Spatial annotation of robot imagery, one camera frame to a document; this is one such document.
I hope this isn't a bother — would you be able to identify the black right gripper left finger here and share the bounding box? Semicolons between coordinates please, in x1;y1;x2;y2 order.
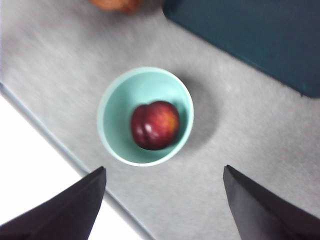
0;166;107;240

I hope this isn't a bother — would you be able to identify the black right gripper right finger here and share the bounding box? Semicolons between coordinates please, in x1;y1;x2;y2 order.
223;164;320;240

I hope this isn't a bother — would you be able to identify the teal ceramic bowl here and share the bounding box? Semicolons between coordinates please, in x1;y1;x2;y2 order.
96;66;195;168

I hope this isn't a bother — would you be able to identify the black rectangular tray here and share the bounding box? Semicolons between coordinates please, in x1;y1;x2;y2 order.
162;0;320;99

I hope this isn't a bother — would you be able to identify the brown wicker basket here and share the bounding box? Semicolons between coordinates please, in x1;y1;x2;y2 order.
88;0;145;14

